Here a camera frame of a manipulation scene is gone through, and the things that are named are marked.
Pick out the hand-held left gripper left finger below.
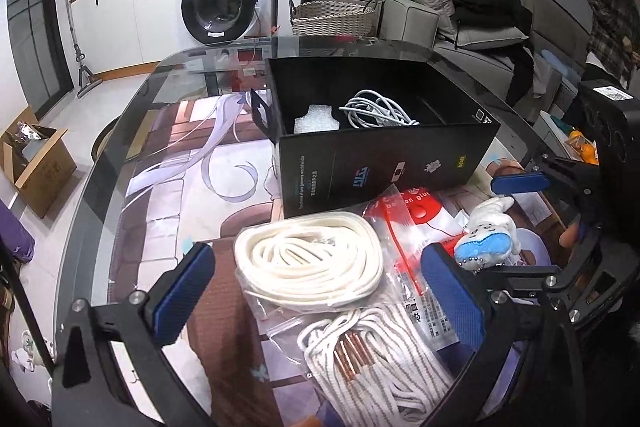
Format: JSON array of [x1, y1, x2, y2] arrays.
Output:
[[50, 242, 217, 427]]

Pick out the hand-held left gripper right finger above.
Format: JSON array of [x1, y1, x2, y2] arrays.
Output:
[[420, 243, 586, 427]]

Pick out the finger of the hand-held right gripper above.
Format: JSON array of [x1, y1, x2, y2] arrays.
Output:
[[491, 154, 603, 212], [475, 222, 608, 295]]

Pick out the white and blue plush toy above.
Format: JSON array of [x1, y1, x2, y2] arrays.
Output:
[[454, 196, 523, 270]]

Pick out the red and white plastic bag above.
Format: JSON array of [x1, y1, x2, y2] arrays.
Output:
[[362, 184, 473, 303]]

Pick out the white braided rope bundle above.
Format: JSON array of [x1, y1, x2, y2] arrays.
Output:
[[297, 304, 463, 425]]

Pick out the white rope coil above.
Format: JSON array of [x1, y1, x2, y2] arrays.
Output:
[[234, 212, 385, 308]]

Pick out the black cardboard box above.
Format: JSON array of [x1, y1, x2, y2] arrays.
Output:
[[250, 56, 502, 220]]

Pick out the person's right hand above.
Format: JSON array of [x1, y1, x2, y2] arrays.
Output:
[[560, 223, 583, 249]]

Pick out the oranges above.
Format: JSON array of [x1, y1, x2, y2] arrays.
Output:
[[567, 129, 598, 165]]

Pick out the printed table mat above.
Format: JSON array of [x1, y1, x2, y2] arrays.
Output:
[[107, 94, 566, 427]]

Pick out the light blue pillow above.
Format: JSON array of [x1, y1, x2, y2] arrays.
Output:
[[540, 49, 566, 72]]

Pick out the plaid shirt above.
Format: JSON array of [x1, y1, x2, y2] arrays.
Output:
[[586, 0, 640, 80]]

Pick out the round brown floor mat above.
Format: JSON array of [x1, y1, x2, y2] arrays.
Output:
[[90, 114, 121, 158]]

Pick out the purple cloth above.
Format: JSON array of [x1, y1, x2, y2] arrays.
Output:
[[0, 202, 36, 263]]

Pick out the brown cardboard box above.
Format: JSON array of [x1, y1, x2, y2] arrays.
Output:
[[0, 107, 78, 219]]

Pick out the black jacket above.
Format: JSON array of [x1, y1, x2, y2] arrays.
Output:
[[440, 0, 536, 108]]

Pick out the grey sofa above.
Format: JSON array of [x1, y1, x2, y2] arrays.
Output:
[[377, 0, 581, 122]]

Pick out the white bubble wrap piece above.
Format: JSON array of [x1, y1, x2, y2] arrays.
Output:
[[292, 104, 342, 135]]

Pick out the wicker laundry basket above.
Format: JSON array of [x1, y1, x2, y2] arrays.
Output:
[[289, 0, 381, 38]]

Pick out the grey floor mop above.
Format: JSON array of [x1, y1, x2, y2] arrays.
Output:
[[62, 0, 103, 98]]

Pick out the white kitchen cabinet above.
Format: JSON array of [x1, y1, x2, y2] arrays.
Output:
[[67, 0, 176, 80]]

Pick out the glass balcony door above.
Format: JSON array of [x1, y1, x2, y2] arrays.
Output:
[[5, 0, 76, 118]]

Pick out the white coiled cable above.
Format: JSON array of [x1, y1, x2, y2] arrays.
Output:
[[339, 89, 421, 128]]

